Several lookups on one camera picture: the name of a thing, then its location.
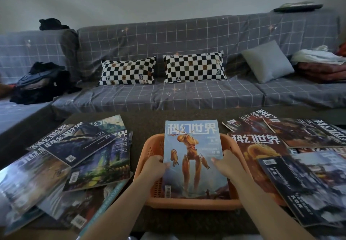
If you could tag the green city cover magazine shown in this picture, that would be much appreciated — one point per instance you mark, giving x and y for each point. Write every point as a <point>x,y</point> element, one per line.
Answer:
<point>108,164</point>

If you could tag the grey plaid covered sofa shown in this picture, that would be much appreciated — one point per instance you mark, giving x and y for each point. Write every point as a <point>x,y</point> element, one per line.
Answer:
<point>189,31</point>

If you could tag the brown bag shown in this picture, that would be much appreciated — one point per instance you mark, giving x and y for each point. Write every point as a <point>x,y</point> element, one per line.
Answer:
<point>4,91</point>

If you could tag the person's left forearm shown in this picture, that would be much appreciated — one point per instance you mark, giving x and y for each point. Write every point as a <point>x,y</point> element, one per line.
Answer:
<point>121,212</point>

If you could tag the plain grey cushion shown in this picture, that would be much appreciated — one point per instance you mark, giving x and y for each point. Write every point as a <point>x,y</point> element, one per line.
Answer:
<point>267,61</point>

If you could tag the person's right forearm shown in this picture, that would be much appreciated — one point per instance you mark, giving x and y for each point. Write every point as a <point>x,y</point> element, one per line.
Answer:
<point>265,210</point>

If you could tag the white folded cloth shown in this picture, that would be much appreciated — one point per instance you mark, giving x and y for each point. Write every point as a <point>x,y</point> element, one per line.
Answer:
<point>316,56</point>

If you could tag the orange plastic basket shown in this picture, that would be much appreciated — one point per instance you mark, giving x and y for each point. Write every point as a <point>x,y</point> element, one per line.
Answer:
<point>189,203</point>

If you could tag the person's left hand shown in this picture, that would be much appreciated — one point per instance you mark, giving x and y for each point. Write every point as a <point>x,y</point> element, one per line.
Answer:
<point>152,169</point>

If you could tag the orange robot cover magazine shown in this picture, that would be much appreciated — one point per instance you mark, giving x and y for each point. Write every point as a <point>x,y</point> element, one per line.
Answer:
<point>189,145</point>

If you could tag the black flat tray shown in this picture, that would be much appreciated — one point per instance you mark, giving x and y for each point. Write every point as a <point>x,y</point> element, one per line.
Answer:
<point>297,7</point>

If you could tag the black white checkered pillow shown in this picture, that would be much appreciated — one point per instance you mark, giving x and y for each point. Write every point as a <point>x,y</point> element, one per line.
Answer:
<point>194,67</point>
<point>127,71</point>

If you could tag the teal mountain cover magazine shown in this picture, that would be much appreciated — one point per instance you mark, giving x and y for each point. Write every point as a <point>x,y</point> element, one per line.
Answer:
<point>110,124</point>

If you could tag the person's light trousers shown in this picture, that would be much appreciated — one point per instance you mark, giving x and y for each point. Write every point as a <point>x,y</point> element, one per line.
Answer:
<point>156,237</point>

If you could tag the dark blue structure cover magazine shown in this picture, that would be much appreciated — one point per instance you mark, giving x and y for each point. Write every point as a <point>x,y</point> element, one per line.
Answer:
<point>78,142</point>

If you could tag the orange red fabric item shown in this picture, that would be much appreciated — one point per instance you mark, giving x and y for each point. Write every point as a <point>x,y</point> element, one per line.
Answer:
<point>342,50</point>

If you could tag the pile of assorted magazines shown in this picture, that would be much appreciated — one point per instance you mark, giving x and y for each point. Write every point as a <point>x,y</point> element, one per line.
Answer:
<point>297,134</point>

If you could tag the person's right hand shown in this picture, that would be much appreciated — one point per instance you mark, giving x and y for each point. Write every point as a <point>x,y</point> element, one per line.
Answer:
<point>229,168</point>

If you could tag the heap of dark clothes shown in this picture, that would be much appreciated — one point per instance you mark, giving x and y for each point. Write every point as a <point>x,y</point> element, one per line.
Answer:
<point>43,85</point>

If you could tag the small black garment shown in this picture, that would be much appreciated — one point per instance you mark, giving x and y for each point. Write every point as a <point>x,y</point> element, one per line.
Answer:
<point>52,24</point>

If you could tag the dark stone table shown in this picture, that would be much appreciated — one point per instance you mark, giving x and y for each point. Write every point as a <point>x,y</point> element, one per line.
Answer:
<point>151,123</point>

